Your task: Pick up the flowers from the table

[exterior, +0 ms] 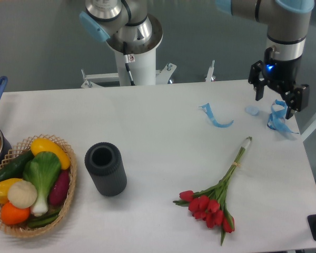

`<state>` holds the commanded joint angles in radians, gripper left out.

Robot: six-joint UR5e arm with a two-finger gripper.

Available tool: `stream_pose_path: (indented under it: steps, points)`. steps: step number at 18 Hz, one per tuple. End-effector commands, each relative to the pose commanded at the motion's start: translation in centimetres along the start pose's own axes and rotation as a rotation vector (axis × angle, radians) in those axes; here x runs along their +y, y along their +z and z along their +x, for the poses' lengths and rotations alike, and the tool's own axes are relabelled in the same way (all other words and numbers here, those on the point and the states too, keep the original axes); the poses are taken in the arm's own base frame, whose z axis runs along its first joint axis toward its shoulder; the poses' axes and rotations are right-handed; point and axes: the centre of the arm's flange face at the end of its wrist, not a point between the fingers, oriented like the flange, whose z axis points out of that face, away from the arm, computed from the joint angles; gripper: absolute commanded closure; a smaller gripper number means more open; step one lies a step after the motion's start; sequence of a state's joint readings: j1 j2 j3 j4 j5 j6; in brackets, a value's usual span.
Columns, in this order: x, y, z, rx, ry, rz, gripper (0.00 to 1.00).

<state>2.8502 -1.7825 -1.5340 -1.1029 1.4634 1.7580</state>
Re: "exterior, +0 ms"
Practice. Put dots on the green bean pod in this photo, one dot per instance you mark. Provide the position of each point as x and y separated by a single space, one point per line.
44 220

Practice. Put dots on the woven bamboo basket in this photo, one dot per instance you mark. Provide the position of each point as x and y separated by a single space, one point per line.
21 231

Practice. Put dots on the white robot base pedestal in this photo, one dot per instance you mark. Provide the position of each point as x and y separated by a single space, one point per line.
136 66

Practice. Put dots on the purple sweet potato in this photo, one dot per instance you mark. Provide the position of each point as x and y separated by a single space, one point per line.
59 191

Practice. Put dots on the tangled blue ribbon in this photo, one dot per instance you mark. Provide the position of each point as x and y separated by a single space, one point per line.
276 120

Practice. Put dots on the dark green cucumber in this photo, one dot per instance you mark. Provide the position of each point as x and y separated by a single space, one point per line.
16 166

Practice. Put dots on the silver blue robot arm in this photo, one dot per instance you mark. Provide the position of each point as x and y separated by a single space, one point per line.
287 21

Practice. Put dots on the green bok choy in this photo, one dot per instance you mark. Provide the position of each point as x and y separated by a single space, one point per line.
42 171

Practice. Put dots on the dark grey ribbed vase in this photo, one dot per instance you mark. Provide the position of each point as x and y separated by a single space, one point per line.
104 163

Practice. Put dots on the curved blue ribbon strip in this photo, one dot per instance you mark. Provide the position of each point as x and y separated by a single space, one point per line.
208 111

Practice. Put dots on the red tulip bouquet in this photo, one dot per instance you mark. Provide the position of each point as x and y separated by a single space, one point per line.
210 205

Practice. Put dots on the light blue round cap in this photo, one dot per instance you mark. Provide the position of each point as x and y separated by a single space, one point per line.
252 110

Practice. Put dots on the orange fruit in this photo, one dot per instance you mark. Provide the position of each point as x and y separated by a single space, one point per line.
11 215

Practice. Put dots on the white garlic bulb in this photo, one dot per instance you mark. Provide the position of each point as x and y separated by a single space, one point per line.
22 194

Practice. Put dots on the yellow bell pepper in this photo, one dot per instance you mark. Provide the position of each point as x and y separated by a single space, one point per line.
4 188

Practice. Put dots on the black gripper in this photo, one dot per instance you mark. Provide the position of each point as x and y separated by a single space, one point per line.
280 76

